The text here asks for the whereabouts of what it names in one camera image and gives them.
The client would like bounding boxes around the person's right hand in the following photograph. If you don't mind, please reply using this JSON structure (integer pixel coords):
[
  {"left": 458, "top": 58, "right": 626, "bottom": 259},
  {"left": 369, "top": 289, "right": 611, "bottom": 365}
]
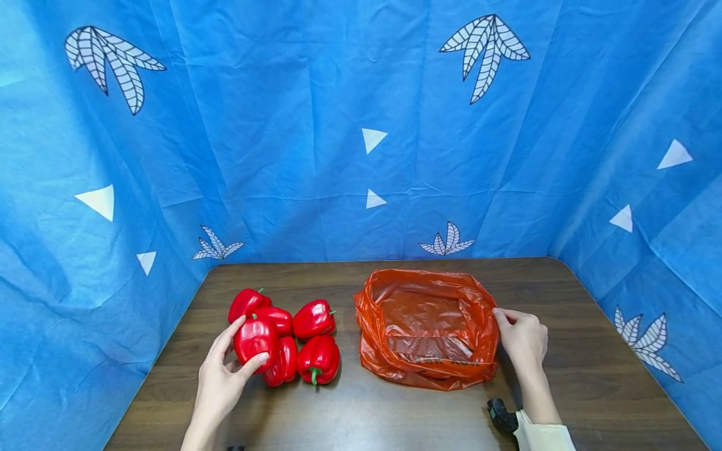
[{"left": 492, "top": 307, "right": 549, "bottom": 371}]

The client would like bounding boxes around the person's left hand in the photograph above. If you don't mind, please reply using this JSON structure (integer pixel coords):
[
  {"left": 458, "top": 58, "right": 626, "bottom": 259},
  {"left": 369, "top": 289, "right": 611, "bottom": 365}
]
[{"left": 194, "top": 315, "right": 270, "bottom": 419}]

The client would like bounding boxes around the red bell pepper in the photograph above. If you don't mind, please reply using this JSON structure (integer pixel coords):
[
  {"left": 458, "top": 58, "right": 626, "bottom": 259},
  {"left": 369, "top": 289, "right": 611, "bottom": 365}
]
[
  {"left": 253, "top": 306, "right": 293, "bottom": 338},
  {"left": 293, "top": 299, "right": 338, "bottom": 341},
  {"left": 228, "top": 288, "right": 273, "bottom": 324},
  {"left": 297, "top": 334, "right": 341, "bottom": 386},
  {"left": 233, "top": 314, "right": 280, "bottom": 375},
  {"left": 262, "top": 336, "right": 299, "bottom": 388}
]

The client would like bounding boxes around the red plastic bag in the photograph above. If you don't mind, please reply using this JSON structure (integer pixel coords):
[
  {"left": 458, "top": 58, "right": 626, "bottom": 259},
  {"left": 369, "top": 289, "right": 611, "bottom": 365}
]
[{"left": 354, "top": 269, "right": 501, "bottom": 392}]

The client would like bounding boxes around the person's right forearm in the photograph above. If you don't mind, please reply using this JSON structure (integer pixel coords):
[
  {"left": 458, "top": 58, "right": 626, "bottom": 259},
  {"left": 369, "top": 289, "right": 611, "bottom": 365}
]
[{"left": 514, "top": 365, "right": 577, "bottom": 451}]

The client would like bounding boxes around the person's left forearm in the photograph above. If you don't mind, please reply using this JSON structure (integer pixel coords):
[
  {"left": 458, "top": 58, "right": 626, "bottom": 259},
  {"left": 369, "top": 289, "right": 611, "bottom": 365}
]
[{"left": 180, "top": 407, "right": 226, "bottom": 451}]

